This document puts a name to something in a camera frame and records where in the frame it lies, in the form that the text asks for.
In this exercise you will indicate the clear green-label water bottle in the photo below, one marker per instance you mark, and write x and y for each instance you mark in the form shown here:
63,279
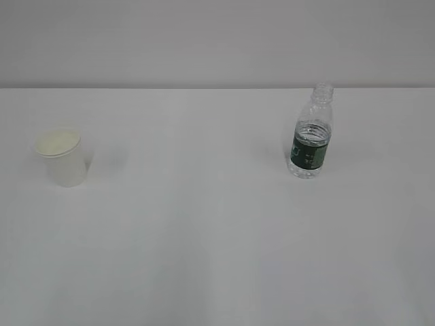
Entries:
312,133

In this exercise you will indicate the white paper cup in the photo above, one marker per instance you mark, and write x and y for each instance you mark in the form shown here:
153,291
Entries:
60,150

